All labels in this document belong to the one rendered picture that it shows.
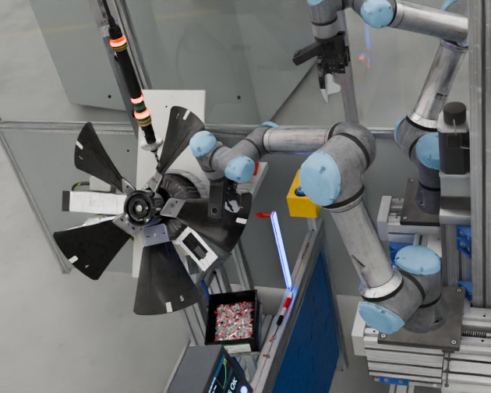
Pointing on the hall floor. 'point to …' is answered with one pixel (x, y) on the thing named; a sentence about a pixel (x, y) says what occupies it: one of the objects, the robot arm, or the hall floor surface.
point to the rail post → (334, 307)
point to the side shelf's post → (242, 267)
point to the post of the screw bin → (251, 366)
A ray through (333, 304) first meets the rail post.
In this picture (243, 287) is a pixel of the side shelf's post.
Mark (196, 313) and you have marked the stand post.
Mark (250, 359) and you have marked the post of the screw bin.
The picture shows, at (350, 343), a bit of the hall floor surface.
